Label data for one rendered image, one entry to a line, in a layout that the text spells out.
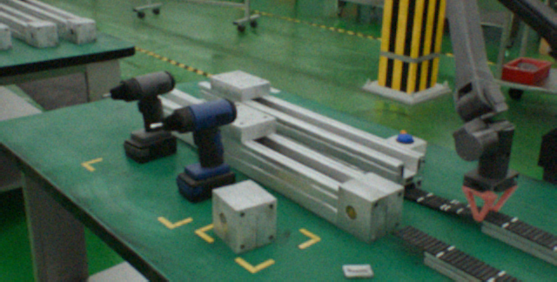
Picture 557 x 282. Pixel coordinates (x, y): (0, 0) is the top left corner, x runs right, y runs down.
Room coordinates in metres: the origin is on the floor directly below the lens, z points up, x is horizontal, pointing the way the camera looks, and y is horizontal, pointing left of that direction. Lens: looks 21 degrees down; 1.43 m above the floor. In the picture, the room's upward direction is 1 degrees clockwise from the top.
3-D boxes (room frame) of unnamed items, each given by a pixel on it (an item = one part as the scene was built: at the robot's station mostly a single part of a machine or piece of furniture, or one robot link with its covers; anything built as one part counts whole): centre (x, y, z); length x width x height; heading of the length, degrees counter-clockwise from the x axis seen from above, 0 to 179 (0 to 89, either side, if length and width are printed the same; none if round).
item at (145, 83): (1.46, 0.34, 0.89); 0.20 x 0.08 x 0.22; 136
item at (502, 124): (1.12, -0.44, 0.98); 0.07 x 0.06 x 0.07; 129
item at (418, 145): (1.44, -0.34, 0.81); 0.10 x 0.08 x 0.06; 130
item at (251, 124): (1.46, 0.08, 0.87); 0.16 x 0.11 x 0.07; 40
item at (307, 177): (1.46, 0.08, 0.82); 0.80 x 0.10 x 0.09; 40
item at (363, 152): (1.58, -0.07, 0.82); 0.80 x 0.10 x 0.09; 40
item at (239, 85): (1.77, 0.10, 0.87); 0.16 x 0.11 x 0.07; 40
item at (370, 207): (1.12, -0.22, 0.83); 0.12 x 0.09 x 0.10; 130
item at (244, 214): (1.08, 0.04, 0.83); 0.11 x 0.10 x 0.10; 122
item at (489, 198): (1.12, -0.44, 0.85); 0.07 x 0.07 x 0.09; 40
